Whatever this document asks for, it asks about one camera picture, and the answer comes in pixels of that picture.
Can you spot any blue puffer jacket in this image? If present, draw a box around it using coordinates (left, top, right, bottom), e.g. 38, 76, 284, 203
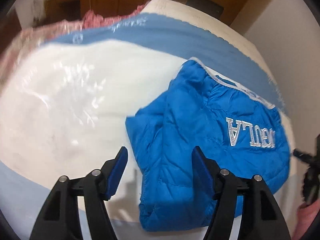
125, 59, 290, 232

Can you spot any white and blue bed sheet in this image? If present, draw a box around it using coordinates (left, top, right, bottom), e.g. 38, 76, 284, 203
1, 0, 295, 239

